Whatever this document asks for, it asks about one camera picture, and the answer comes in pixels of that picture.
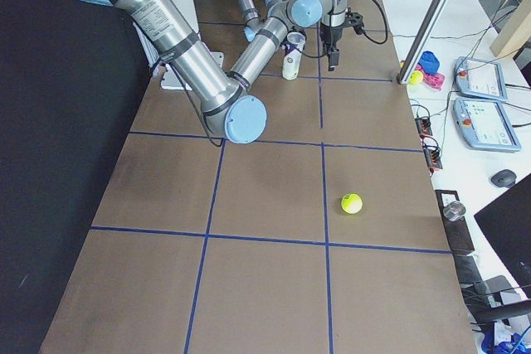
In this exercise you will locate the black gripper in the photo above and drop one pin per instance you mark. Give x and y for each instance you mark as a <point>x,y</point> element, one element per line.
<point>330,36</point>

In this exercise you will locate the tennis ball can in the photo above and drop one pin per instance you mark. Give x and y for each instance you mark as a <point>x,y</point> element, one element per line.
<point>293,45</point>

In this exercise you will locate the yellow tennis ball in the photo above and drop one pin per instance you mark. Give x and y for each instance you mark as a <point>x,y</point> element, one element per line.
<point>351,203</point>

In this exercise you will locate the yellow ball behind table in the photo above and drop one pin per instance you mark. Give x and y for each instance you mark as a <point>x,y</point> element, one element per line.
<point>416,77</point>

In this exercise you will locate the blue cloth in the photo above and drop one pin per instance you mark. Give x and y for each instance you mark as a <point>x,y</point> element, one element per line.
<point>429,63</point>

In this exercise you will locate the pink cloth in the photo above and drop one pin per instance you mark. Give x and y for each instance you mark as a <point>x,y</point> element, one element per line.
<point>435,81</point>

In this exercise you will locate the orange black connector block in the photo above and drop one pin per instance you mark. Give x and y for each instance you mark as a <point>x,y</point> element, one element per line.
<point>423,125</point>

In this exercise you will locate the upper teach pendant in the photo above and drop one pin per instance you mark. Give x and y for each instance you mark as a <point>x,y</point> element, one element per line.
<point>480,79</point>

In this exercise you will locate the teach pendant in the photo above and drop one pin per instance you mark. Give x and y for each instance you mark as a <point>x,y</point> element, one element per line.
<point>484,125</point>
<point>480,79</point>

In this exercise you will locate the lower teach pendant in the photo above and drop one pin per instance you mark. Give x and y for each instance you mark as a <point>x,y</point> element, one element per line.
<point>484,125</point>

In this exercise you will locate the silver metal cup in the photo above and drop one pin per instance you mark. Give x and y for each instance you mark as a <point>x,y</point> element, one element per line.
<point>453,211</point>

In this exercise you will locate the black computer mouse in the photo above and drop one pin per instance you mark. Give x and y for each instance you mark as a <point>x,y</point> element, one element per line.
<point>504,179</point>

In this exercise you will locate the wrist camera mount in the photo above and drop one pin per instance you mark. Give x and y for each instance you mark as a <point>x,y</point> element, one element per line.
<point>355,21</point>

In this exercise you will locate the aluminium frame post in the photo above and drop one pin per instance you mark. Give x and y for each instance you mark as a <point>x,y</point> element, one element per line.
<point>424,33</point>

